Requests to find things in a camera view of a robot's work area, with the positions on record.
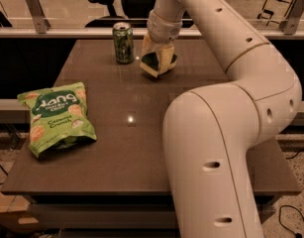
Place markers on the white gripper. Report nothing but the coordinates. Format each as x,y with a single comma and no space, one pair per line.
163,28

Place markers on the green and yellow sponge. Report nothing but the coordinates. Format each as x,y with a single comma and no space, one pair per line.
150,63

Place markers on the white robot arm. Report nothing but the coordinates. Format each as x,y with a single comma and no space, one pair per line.
208,130

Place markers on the green soda can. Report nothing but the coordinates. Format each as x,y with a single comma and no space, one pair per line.
123,42

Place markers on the black office chair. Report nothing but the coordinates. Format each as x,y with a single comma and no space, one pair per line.
136,13

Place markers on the green snack bag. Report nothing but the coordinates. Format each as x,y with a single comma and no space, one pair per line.
58,117

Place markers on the cardboard box under table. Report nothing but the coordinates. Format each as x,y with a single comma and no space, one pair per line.
15,215

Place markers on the left metal bracket post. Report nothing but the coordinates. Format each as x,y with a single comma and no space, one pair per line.
41,23

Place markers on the wooden stool frame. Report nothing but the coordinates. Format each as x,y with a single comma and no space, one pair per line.
274,11

